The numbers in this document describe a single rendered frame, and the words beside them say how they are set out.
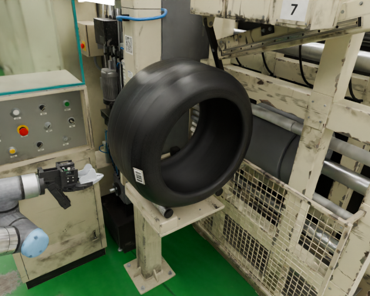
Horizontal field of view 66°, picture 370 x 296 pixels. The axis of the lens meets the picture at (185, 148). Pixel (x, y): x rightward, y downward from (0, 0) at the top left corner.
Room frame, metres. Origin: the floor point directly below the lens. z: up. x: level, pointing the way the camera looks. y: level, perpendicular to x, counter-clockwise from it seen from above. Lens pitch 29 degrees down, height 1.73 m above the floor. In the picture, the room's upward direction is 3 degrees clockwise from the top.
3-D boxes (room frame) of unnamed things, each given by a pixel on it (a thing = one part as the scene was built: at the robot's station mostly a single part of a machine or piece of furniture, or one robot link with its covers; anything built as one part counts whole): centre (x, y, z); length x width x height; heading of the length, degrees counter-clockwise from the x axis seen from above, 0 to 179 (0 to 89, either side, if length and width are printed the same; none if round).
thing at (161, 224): (1.07, 0.16, 0.84); 0.36 x 0.09 x 0.06; 36
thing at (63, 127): (1.46, 0.87, 0.63); 0.56 x 0.41 x 1.27; 126
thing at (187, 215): (1.15, 0.05, 0.80); 0.37 x 0.36 x 0.02; 126
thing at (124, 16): (1.34, 0.21, 1.62); 0.19 x 0.19 x 0.06; 36
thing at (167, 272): (1.34, 0.21, 0.02); 0.27 x 0.27 x 0.04; 36
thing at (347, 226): (1.16, -0.36, 0.65); 0.90 x 0.02 x 0.70; 36
